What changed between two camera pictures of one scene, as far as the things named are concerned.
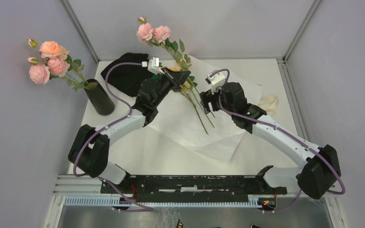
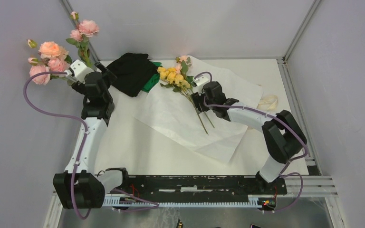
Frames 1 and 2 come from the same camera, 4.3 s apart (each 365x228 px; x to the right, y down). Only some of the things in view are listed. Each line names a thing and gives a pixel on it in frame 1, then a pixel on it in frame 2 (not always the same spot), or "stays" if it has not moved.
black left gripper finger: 177,79 -> 109,77
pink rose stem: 160,35 -> 85,29
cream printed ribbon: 269,102 stays
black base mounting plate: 191,188 stays
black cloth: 127,78 stays
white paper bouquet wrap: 183,118 stays
